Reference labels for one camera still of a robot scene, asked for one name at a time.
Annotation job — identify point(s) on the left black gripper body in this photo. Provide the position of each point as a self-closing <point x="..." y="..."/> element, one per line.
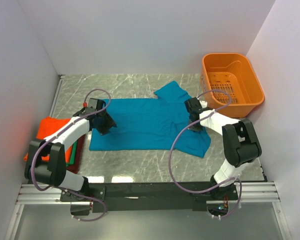
<point x="105" y="122"/>

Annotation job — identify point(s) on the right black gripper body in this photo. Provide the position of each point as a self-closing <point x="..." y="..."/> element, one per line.
<point x="196" y="127"/>

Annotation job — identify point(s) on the teal blue t shirt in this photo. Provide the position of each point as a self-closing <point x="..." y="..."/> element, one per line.
<point x="152" y="124"/>

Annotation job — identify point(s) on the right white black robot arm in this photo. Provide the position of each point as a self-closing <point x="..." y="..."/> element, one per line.
<point x="240" y="142"/>

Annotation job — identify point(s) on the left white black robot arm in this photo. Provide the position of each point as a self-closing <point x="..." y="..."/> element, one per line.
<point x="46" y="161"/>

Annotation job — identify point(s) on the orange plastic basket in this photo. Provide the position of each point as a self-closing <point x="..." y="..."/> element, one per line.
<point x="230" y="74"/>

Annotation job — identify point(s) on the folded orange t shirt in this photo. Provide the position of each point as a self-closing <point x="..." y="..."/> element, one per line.
<point x="50" y="125"/>

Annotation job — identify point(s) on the folded dark red t shirt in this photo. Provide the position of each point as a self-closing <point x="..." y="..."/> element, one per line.
<point x="78" y="156"/>

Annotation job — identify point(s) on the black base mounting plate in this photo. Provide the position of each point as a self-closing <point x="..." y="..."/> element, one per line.
<point x="148" y="196"/>

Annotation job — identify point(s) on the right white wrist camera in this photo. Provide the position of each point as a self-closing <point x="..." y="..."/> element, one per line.
<point x="203" y="104"/>

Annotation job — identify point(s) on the aluminium rail frame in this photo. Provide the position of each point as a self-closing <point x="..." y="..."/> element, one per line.
<point x="252" y="192"/>

